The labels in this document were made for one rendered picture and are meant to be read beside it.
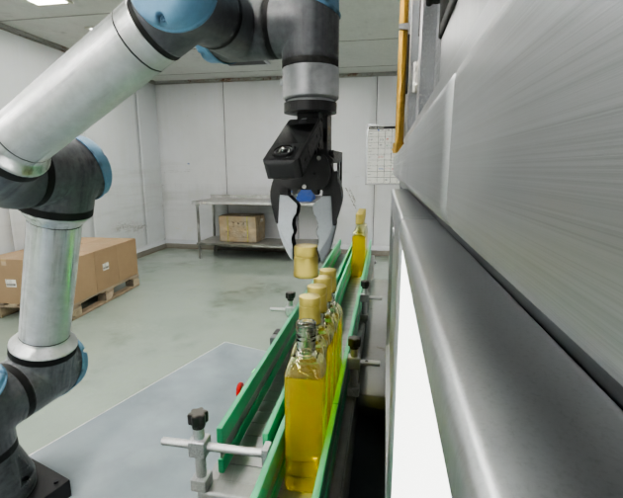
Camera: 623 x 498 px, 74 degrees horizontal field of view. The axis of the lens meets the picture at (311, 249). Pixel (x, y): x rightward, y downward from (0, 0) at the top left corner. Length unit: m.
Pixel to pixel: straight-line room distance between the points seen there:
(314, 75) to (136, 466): 0.84
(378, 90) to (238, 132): 2.25
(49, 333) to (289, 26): 0.68
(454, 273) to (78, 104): 0.49
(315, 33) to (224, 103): 6.48
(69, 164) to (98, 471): 0.62
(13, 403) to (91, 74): 0.59
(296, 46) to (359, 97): 6.02
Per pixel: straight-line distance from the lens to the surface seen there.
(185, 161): 7.26
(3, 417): 0.91
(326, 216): 0.55
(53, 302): 0.88
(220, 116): 7.04
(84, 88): 0.56
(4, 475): 0.96
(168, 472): 1.00
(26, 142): 0.63
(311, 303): 0.64
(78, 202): 0.80
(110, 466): 1.05
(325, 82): 0.56
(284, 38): 0.58
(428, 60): 0.64
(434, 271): 0.16
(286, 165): 0.47
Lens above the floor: 1.36
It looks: 11 degrees down
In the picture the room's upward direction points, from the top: straight up
